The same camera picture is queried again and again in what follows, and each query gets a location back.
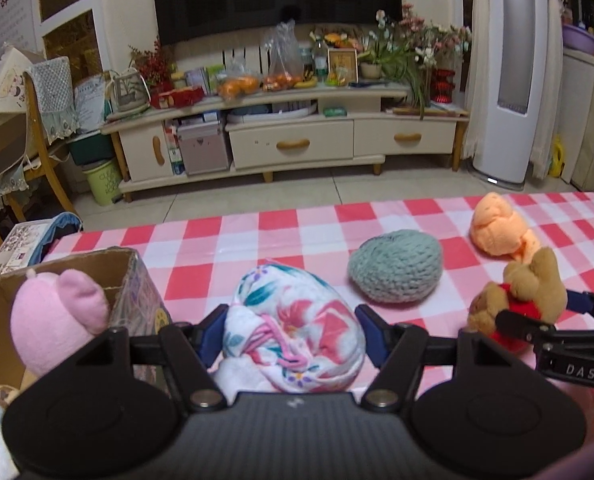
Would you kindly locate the potted green plant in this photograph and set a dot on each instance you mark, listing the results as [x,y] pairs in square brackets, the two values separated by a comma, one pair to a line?
[402,70]

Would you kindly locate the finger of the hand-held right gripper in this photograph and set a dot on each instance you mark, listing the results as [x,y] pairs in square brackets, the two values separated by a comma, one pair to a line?
[522,324]
[579,304]

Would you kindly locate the pink checked tablecloth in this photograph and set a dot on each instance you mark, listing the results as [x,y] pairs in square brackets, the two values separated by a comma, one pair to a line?
[287,240]

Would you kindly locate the woven bag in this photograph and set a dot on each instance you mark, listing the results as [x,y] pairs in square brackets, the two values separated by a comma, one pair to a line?
[128,92]

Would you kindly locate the orange plush toy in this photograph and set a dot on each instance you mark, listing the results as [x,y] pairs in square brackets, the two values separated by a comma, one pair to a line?
[497,230]

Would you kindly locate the brown bear plush red shirt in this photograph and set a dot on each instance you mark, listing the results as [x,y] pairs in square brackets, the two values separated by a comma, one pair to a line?
[532,280]

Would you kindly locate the grey-green knit hat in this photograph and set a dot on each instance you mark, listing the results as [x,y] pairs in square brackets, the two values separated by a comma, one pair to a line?
[397,265]

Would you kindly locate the clear water bottle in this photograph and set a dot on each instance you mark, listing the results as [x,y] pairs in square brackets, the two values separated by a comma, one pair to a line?
[321,62]

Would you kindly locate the pink storage box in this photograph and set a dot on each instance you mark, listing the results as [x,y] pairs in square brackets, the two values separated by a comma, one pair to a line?
[204,147]

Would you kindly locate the floral cloth bundle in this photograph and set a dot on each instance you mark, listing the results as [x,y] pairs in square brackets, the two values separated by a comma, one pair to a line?
[302,330]

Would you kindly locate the white framed glass door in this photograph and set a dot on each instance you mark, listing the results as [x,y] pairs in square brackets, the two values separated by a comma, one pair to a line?
[69,25]

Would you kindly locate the patterned storage box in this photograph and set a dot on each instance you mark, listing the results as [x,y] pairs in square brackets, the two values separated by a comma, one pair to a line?
[17,250]

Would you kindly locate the red box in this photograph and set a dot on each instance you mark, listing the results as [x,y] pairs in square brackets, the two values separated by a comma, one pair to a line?
[177,97]

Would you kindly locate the purple basin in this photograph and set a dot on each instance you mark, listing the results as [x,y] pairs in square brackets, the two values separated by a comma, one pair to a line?
[581,39]

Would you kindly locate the framed picture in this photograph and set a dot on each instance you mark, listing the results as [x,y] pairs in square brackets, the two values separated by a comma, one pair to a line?
[343,66]

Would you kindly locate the green packet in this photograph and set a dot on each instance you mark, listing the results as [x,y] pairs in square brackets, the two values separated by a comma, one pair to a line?
[334,112]

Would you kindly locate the bananas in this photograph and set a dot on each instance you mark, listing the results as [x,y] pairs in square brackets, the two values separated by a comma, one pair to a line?
[305,83]

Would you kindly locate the white ribbed cabinet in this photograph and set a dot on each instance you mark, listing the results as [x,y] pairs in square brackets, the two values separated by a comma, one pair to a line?
[579,90]

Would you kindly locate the white curtain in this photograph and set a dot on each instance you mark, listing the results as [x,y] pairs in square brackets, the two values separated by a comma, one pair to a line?
[477,60]

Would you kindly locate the wooden chair with lace cover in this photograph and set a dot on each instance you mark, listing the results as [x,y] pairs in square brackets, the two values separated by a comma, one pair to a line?
[52,90]

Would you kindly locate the red candle holder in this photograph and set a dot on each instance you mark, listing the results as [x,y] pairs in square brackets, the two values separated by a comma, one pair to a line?
[444,86]

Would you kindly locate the cream television cabinet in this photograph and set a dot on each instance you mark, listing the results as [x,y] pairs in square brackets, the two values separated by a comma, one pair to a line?
[287,145]

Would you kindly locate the pink plush toy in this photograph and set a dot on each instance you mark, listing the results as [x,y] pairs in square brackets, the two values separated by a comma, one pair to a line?
[52,320]

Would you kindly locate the white tower air conditioner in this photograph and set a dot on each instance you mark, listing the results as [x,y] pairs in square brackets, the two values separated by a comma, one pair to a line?
[512,35]

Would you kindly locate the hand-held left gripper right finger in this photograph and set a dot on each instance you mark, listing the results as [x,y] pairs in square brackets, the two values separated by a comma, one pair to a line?
[374,330]

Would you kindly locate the yellow detergent bottle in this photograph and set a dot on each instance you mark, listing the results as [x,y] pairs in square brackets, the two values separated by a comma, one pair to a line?
[557,156]

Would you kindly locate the bag of oranges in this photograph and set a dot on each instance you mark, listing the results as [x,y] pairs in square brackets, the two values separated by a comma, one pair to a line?
[282,82]
[238,87]

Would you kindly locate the light green waste bin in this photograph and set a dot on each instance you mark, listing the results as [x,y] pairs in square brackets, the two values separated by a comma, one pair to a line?
[103,182]

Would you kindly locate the cardboard box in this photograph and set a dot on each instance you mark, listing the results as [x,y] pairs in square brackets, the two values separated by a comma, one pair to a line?
[137,295]

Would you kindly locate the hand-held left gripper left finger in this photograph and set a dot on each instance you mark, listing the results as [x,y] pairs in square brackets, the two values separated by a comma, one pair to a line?
[212,332]

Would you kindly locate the dark green crate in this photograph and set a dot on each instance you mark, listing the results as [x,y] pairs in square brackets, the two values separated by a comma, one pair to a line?
[91,147]

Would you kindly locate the clear plastic bag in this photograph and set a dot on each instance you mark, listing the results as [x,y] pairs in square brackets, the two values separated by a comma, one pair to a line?
[286,50]

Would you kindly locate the white paper sheets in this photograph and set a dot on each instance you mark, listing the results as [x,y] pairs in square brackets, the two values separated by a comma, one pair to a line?
[92,102]

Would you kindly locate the red berry bouquet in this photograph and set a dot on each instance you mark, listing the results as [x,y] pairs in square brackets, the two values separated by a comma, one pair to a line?
[152,65]

